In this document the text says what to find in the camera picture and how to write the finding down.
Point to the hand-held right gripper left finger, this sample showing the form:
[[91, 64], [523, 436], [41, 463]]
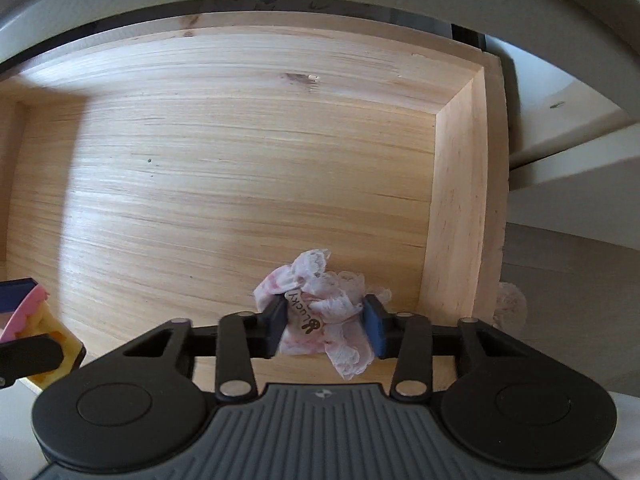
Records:
[[278, 325]]

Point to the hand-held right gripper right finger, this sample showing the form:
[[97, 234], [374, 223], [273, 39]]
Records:
[[374, 331]]

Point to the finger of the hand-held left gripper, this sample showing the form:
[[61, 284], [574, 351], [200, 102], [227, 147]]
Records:
[[27, 360], [15, 294]]

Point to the yellow pink cloth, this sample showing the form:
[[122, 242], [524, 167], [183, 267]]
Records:
[[45, 325]]

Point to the pink white lace cloth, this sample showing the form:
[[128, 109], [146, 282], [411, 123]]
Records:
[[325, 310]]

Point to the wooden drawer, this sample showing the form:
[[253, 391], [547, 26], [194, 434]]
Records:
[[250, 160]]

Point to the white fluffy object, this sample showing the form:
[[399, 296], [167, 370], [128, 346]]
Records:
[[511, 305]]

